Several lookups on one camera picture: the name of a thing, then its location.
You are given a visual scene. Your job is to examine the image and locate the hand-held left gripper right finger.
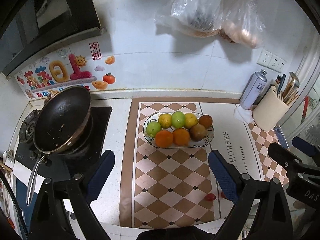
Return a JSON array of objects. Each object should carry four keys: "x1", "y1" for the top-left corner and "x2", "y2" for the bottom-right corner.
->
[{"x1": 208, "y1": 149, "x2": 293, "y2": 240}]

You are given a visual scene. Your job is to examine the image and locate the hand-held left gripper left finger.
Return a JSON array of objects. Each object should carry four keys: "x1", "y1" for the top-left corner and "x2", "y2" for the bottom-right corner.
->
[{"x1": 32, "y1": 149, "x2": 115, "y2": 240}]

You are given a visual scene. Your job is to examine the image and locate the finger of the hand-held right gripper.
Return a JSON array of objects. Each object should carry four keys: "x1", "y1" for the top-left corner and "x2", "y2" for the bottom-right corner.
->
[
  {"x1": 267, "y1": 142, "x2": 303, "y2": 174},
  {"x1": 292, "y1": 136, "x2": 320, "y2": 157}
]

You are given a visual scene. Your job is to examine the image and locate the oval floral ceramic plate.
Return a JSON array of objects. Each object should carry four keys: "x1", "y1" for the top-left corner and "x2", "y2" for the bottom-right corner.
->
[{"x1": 143, "y1": 112, "x2": 215, "y2": 149}]

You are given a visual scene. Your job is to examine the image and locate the red-brown apple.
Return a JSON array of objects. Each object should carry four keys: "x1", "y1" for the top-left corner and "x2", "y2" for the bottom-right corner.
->
[{"x1": 189, "y1": 124, "x2": 207, "y2": 142}]

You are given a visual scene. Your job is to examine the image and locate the orange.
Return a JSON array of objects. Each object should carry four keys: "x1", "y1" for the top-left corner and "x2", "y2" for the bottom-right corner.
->
[
  {"x1": 155, "y1": 130, "x2": 174, "y2": 148},
  {"x1": 172, "y1": 128, "x2": 191, "y2": 146}
]

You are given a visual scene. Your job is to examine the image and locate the dark brown round fruit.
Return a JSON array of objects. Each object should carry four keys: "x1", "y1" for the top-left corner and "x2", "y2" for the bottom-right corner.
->
[{"x1": 199, "y1": 115, "x2": 213, "y2": 129}]

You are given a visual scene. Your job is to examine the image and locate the yellow lemon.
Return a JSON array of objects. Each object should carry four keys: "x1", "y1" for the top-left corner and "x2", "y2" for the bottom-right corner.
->
[
  {"x1": 184, "y1": 113, "x2": 199, "y2": 128},
  {"x1": 158, "y1": 114, "x2": 172, "y2": 128}
]

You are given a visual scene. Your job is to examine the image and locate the green apple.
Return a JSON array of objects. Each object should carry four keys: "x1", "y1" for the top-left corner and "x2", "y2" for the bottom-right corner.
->
[
  {"x1": 171, "y1": 111, "x2": 186, "y2": 128},
  {"x1": 146, "y1": 121, "x2": 162, "y2": 138}
]

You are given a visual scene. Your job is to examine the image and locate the black gas stove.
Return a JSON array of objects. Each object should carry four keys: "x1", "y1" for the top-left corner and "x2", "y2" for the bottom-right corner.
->
[{"x1": 14, "y1": 106, "x2": 113, "y2": 180}]

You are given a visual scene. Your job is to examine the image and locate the cream utensil holder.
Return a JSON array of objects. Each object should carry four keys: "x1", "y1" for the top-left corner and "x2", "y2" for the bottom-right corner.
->
[{"x1": 252, "y1": 85, "x2": 290, "y2": 131}]

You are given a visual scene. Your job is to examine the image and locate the glass sliding door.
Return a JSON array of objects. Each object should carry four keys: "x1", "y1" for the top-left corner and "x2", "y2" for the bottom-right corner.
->
[{"x1": 280, "y1": 37, "x2": 320, "y2": 145}]

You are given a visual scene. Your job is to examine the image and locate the checkered table mat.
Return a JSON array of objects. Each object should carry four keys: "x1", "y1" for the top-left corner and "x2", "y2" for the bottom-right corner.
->
[{"x1": 119, "y1": 97, "x2": 290, "y2": 228}]

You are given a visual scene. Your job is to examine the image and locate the white folded cloth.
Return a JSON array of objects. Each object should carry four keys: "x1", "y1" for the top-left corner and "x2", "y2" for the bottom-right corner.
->
[{"x1": 233, "y1": 106, "x2": 255, "y2": 123}]

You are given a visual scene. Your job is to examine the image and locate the bunch of kitchen utensils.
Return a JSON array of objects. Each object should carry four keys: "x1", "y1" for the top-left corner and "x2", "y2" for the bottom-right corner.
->
[{"x1": 273, "y1": 72, "x2": 300, "y2": 106}]

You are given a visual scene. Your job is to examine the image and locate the black frying pan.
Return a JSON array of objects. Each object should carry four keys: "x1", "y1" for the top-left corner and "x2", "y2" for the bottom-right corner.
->
[{"x1": 26, "y1": 85, "x2": 92, "y2": 206}]

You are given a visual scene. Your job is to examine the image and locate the silver spray can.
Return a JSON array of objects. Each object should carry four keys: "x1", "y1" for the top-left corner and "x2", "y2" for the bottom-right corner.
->
[{"x1": 239, "y1": 69, "x2": 268, "y2": 111}]

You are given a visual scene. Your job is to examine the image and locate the person's black fleece clothing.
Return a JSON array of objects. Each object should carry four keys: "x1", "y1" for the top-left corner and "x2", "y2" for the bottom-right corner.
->
[{"x1": 137, "y1": 226, "x2": 218, "y2": 240}]

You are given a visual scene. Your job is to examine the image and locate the white mug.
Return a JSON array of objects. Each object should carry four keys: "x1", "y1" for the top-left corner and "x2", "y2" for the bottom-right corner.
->
[{"x1": 2, "y1": 150, "x2": 15, "y2": 168}]

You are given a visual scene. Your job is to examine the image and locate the clear plastic bag pale contents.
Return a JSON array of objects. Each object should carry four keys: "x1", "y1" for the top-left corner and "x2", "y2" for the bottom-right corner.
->
[{"x1": 219, "y1": 0, "x2": 266, "y2": 49}]

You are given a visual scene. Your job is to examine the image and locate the black range hood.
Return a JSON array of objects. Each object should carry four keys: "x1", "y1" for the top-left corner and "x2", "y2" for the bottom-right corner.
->
[{"x1": 0, "y1": 0, "x2": 107, "y2": 77}]

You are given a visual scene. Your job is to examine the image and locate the clear plastic bag dark contents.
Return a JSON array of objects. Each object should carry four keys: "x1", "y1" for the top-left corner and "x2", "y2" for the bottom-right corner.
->
[{"x1": 154, "y1": 0, "x2": 227, "y2": 38}]

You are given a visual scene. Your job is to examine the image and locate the blue-handled knife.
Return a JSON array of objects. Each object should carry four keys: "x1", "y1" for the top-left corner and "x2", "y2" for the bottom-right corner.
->
[{"x1": 273, "y1": 126, "x2": 290, "y2": 151}]

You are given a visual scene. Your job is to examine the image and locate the red handle behind glass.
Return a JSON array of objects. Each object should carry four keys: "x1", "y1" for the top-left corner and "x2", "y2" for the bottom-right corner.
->
[{"x1": 302, "y1": 97, "x2": 310, "y2": 125}]

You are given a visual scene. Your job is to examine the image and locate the black corrugated hose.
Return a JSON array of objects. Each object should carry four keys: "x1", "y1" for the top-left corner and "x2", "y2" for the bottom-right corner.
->
[{"x1": 0, "y1": 176, "x2": 24, "y2": 234}]

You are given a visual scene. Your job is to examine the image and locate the colourful wall sticker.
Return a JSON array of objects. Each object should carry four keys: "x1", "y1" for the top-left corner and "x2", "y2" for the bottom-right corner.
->
[{"x1": 16, "y1": 42, "x2": 117, "y2": 100}]

